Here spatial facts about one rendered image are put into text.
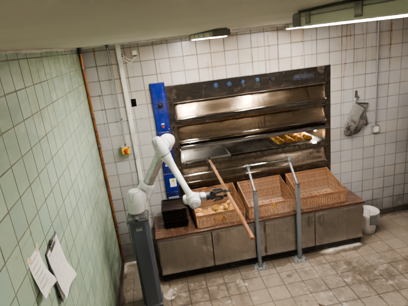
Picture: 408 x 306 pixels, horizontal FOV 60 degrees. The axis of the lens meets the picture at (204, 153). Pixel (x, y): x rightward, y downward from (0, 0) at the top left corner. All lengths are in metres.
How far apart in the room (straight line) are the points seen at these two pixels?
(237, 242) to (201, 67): 1.98
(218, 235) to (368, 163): 2.23
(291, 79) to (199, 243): 2.14
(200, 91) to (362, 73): 1.95
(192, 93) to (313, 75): 1.44
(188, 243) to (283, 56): 2.34
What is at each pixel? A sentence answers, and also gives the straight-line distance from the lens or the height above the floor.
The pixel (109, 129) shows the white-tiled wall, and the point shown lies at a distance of 4.06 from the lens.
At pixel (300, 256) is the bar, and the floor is 0.04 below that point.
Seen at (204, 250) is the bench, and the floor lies 0.32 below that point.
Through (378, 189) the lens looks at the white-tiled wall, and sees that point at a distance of 5.28.
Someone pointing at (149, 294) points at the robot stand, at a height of 0.16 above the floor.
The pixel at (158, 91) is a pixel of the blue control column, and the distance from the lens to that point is 3.94.
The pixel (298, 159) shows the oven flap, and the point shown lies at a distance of 4.54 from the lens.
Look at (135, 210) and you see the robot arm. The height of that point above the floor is 1.10.
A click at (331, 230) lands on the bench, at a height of 0.27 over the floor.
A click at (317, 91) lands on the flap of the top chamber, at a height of 1.81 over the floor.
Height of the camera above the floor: 2.55
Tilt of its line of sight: 18 degrees down
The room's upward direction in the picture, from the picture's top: 7 degrees counter-clockwise
